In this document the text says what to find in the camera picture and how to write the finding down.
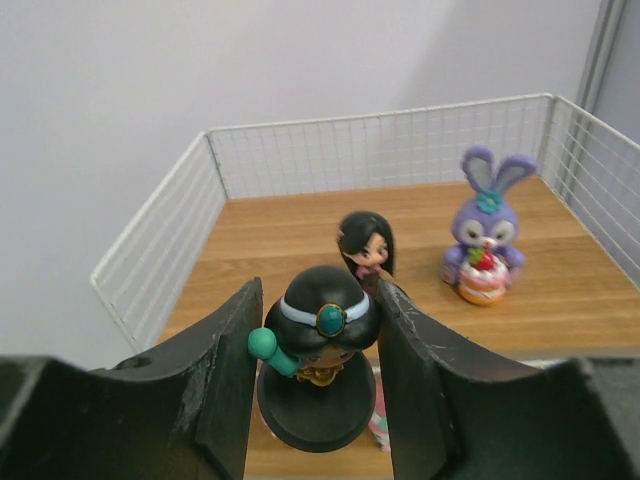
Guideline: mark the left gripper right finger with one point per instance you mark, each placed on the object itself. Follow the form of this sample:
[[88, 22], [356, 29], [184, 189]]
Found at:
[[457, 410]]

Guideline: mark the purple rabbit figurine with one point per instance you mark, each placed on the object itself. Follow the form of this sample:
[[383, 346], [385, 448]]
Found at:
[[483, 264]]

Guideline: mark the black duck figurine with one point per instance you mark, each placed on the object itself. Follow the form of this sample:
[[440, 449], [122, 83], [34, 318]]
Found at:
[[366, 244], [316, 389]]

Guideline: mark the white pink round figurine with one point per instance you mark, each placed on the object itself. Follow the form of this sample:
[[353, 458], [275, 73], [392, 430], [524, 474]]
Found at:
[[378, 422]]

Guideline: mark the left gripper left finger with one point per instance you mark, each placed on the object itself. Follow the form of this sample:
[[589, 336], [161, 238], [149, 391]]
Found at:
[[180, 410]]

